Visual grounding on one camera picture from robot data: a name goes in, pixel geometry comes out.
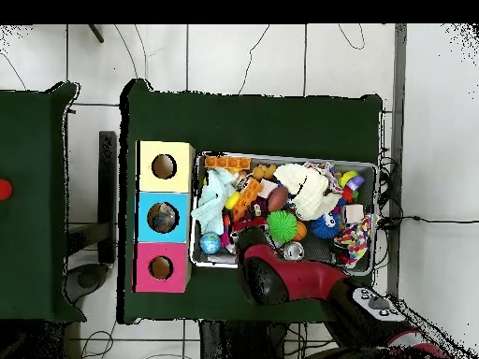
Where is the dark green side table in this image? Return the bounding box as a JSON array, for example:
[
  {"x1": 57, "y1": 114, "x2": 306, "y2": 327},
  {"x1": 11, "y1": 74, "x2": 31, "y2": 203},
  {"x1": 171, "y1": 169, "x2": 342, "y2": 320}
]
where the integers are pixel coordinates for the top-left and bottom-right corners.
[{"x1": 0, "y1": 80, "x2": 87, "y2": 323}]

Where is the green spiky ball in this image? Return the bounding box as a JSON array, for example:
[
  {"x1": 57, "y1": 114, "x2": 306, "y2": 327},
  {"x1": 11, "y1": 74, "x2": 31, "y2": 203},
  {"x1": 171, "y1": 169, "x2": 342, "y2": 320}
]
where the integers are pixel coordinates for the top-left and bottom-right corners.
[{"x1": 266, "y1": 209, "x2": 299, "y2": 244}]

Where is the black cable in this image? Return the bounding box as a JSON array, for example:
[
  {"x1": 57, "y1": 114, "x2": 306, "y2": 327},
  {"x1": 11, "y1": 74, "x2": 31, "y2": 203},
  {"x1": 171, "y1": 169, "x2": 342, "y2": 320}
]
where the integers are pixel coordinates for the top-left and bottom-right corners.
[{"x1": 377, "y1": 214, "x2": 479, "y2": 230}]

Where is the blue globe ball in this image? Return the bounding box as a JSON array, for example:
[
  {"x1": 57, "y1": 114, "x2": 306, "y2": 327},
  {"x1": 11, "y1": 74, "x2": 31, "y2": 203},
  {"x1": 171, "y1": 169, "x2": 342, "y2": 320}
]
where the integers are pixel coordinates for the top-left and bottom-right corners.
[{"x1": 198, "y1": 231, "x2": 222, "y2": 255}]

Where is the shallow metal mesh bin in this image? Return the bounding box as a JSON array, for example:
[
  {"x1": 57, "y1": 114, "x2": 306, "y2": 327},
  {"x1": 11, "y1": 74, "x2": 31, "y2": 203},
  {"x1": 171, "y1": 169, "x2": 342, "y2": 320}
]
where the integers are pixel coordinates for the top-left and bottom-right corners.
[{"x1": 189, "y1": 151, "x2": 379, "y2": 277}]

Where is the wide orange toy brick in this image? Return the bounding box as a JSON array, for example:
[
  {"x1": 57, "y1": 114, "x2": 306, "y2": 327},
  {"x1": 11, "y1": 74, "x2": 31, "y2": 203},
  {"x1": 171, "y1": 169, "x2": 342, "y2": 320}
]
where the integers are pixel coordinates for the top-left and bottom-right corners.
[{"x1": 203, "y1": 154, "x2": 253, "y2": 170}]

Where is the blue spiky ball with eyes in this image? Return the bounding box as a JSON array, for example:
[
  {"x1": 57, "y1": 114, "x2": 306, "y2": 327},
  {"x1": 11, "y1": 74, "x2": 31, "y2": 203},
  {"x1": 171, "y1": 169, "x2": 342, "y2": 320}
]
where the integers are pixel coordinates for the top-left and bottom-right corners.
[{"x1": 309, "y1": 210, "x2": 342, "y2": 240}]

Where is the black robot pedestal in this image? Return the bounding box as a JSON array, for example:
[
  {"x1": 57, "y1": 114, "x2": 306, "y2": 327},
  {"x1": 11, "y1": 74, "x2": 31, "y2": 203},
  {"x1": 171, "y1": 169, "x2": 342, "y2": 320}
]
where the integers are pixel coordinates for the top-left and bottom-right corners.
[{"x1": 197, "y1": 319, "x2": 289, "y2": 359}]

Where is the clear plastic bottle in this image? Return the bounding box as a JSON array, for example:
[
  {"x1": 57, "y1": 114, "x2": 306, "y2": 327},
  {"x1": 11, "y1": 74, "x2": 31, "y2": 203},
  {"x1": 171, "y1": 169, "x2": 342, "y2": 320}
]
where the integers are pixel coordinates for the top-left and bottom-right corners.
[{"x1": 151, "y1": 210, "x2": 178, "y2": 232}]

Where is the grey metal bar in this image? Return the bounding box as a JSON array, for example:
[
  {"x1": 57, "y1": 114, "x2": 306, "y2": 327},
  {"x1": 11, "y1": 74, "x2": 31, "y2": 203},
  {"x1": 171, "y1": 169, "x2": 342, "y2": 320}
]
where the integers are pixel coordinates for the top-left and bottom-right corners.
[{"x1": 385, "y1": 23, "x2": 408, "y2": 296}]

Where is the colourful spotted cloth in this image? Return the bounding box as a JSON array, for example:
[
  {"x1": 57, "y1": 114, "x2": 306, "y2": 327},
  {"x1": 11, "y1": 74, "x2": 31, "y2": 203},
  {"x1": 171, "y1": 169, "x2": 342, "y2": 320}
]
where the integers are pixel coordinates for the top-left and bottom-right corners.
[
  {"x1": 332, "y1": 214, "x2": 373, "y2": 267},
  {"x1": 304, "y1": 161, "x2": 339, "y2": 188}
]

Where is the long orange toy brick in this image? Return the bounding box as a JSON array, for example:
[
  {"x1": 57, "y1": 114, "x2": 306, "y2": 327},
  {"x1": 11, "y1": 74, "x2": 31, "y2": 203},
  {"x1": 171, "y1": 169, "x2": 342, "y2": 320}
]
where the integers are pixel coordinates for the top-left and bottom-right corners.
[{"x1": 230, "y1": 178, "x2": 265, "y2": 222}]

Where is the brown toy football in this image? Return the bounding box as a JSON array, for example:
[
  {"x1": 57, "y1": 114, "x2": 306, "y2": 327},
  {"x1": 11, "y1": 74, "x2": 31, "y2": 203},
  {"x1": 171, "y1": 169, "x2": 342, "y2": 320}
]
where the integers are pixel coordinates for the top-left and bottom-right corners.
[{"x1": 266, "y1": 185, "x2": 290, "y2": 213}]

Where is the wooden box with three holes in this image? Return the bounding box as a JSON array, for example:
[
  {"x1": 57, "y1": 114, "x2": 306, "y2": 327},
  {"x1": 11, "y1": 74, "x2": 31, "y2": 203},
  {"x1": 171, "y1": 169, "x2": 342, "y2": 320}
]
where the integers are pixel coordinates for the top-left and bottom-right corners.
[{"x1": 132, "y1": 140, "x2": 196, "y2": 294}]

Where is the black rod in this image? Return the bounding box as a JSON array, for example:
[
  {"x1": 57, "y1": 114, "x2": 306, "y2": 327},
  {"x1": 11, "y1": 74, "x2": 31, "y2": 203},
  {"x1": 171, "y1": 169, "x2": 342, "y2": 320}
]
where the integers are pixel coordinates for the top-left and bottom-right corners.
[{"x1": 88, "y1": 23, "x2": 105, "y2": 44}]

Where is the cream muslin cloth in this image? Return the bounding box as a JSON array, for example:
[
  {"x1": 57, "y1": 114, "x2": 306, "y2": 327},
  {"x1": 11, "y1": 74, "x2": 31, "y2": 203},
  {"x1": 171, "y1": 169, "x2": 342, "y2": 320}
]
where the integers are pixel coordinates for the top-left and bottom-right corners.
[{"x1": 272, "y1": 163, "x2": 341, "y2": 222}]

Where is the mint green cloth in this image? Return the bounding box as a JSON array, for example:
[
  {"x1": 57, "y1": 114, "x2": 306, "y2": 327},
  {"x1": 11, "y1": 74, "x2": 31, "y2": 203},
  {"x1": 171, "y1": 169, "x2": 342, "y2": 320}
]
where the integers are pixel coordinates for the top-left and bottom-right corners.
[{"x1": 190, "y1": 167, "x2": 238, "y2": 237}]

